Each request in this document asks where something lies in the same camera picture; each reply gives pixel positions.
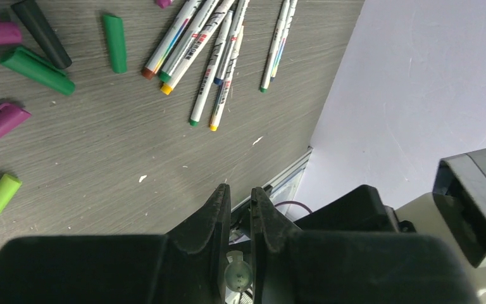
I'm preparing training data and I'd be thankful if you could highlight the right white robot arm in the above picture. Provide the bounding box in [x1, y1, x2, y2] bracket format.
[294, 148, 486, 303]

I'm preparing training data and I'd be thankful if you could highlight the blue cap marker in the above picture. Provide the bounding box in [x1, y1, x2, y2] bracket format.
[213, 0, 250, 86]

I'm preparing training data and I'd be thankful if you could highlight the light green cap marker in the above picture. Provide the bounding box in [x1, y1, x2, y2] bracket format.
[189, 9, 234, 127]

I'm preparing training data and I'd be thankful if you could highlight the dark green cap marker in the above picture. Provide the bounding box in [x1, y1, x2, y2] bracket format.
[158, 0, 219, 82]

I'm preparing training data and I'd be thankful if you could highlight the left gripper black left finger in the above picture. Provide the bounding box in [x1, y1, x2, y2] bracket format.
[0, 184, 230, 303]

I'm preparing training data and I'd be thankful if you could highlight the magenta cap marker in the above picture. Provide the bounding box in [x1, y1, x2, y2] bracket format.
[155, 0, 173, 9]

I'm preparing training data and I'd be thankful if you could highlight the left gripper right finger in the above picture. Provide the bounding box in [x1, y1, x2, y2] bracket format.
[251, 186, 478, 303]

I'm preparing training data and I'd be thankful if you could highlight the black cap marker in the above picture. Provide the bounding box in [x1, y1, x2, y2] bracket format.
[141, 0, 202, 80]

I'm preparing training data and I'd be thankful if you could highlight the purple cap marker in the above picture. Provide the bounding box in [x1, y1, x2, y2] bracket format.
[270, 0, 298, 82]

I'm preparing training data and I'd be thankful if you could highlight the dark green pen cap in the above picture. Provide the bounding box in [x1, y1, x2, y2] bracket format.
[0, 46, 75, 96]

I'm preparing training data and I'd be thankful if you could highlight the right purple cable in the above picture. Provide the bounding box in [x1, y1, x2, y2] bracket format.
[274, 201, 313, 215]

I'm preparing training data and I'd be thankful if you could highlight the black pen cap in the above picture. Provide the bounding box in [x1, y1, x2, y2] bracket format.
[11, 0, 72, 69]

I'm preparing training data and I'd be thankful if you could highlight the orange cap marker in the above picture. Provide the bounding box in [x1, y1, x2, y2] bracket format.
[160, 0, 234, 95]
[209, 25, 245, 132]

